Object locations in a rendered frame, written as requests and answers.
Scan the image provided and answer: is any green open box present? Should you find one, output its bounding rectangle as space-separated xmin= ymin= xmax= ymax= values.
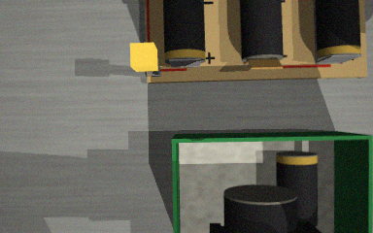
xmin=172 ymin=131 xmax=373 ymax=233

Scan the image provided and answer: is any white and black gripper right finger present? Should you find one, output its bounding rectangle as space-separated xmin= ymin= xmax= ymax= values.
xmin=297 ymin=221 xmax=322 ymax=233

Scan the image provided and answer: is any black battery with yellow band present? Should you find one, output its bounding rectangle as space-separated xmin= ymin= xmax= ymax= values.
xmin=276 ymin=151 xmax=318 ymax=228
xmin=315 ymin=0 xmax=361 ymax=60
xmin=163 ymin=0 xmax=206 ymax=64
xmin=223 ymin=184 xmax=298 ymax=233
xmin=240 ymin=0 xmax=284 ymax=62

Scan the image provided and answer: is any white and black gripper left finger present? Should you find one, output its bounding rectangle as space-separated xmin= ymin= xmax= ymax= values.
xmin=210 ymin=223 xmax=226 ymax=233

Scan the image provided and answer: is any tan flat circuit board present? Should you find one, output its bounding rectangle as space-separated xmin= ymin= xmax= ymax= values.
xmin=130 ymin=0 xmax=367 ymax=83

